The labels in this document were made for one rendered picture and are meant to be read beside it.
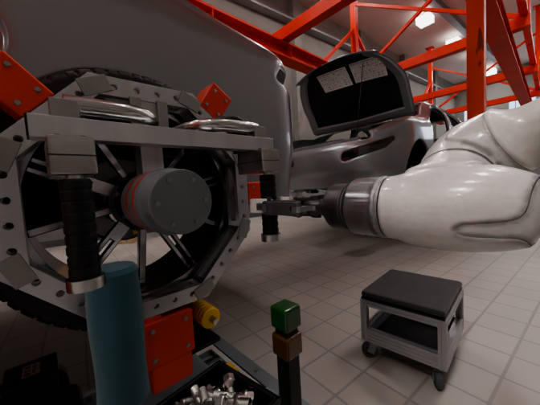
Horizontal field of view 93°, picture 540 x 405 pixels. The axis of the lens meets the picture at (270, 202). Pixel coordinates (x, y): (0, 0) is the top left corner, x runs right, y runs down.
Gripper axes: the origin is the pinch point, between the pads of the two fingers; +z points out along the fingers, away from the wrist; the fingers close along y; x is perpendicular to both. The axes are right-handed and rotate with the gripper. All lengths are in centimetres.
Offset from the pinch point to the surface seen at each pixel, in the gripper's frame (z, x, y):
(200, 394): -7.4, -25.7, -22.8
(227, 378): -7.7, -25.8, -18.3
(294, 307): -12.1, -17.0, -6.7
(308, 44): 495, 452, 658
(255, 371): 43, -75, 24
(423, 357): -7, -71, 74
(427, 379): -6, -83, 78
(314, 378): 29, -83, 46
